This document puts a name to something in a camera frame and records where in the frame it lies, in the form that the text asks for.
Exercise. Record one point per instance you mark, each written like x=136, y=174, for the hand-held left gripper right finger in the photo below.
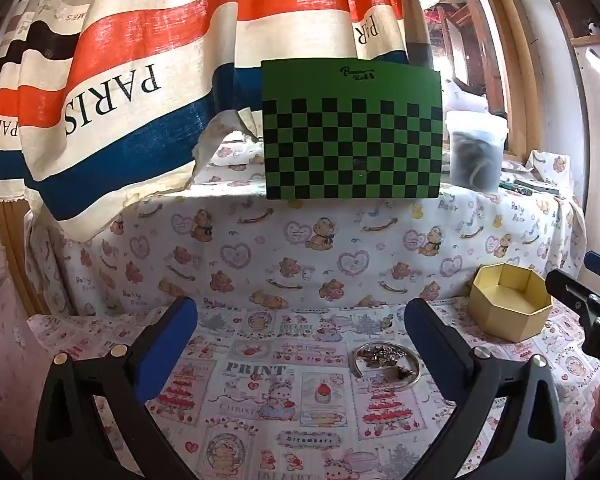
x=432, y=350

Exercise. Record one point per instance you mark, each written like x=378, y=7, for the strawberry print cloth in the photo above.
x=280, y=385

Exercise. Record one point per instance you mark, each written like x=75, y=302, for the green checkered board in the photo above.
x=350, y=130

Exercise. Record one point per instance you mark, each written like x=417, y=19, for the striped printed cloth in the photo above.
x=130, y=35

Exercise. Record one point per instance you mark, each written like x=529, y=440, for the wooden window frame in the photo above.
x=522, y=60

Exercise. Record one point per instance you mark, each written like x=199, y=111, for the pink cloth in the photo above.
x=5, y=360

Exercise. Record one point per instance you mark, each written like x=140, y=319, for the bear print cloth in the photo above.
x=280, y=240

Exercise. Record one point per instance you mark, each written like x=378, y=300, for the yellow octagonal box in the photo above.
x=505, y=320

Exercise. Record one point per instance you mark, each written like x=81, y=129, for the translucent plastic bucket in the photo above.
x=475, y=160

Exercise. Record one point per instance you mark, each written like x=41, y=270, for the jewelry pile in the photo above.
x=380, y=355

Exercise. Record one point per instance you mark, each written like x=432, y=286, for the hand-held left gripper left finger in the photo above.
x=165, y=345

